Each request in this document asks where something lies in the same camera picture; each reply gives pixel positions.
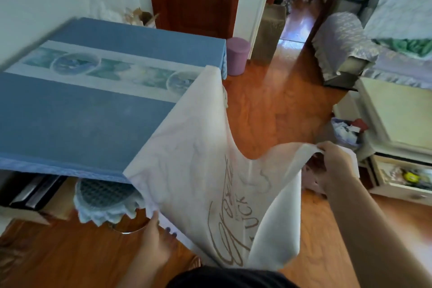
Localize person's black trousers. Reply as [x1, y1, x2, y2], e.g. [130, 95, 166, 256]
[165, 265, 300, 288]

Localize person's left forearm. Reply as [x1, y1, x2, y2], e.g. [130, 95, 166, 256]
[116, 254, 171, 288]

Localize small bin with lavender bag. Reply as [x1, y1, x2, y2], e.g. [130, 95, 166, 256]
[330, 117, 369, 151]

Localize person's right hand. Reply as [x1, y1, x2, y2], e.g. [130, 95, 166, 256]
[312, 141, 359, 194]

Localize wooden drawer white front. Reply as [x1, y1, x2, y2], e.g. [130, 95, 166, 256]
[367, 153, 432, 207]

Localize yellow tape measure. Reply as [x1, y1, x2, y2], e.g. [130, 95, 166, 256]
[402, 171, 422, 185]

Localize olive brown perforated box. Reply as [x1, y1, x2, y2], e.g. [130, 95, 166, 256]
[251, 3, 288, 65]

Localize person's left hand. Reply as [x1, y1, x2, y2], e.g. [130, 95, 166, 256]
[137, 211, 178, 266]

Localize purple quilted sofa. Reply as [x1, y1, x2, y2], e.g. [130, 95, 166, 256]
[311, 0, 432, 92]

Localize red brown doorway frame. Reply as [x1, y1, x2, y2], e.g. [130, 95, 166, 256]
[265, 0, 359, 46]

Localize green blanket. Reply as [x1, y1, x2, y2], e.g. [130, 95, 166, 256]
[372, 37, 432, 59]

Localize metal wire leg table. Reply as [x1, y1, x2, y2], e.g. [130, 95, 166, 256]
[110, 215, 152, 235]

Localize black silver flat panels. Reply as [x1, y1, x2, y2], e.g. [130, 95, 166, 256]
[0, 172, 69, 212]

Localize cream marble table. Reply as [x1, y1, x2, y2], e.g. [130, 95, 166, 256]
[332, 76, 432, 207]

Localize open cardboard box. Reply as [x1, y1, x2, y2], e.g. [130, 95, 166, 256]
[124, 7, 160, 29]

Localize clear plastic bag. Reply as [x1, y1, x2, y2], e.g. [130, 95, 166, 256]
[88, 0, 130, 24]

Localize grey side stool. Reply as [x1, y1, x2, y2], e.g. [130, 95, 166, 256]
[335, 0, 369, 18]

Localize purple cylindrical stool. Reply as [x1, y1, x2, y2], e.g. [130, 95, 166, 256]
[226, 37, 252, 77]

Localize blue patterned cloth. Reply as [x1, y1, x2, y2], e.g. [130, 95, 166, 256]
[0, 17, 228, 185]

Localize plain white tablecloth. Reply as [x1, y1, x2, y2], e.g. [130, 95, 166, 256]
[123, 65, 326, 272]

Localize person's right forearm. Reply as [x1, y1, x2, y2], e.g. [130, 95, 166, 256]
[324, 176, 432, 288]

